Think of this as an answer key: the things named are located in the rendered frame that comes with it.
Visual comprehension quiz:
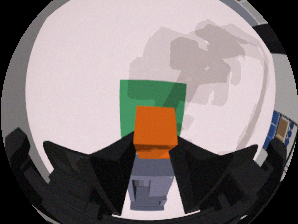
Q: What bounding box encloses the orange l-shaped part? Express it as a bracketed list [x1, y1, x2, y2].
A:
[133, 105, 178, 160]

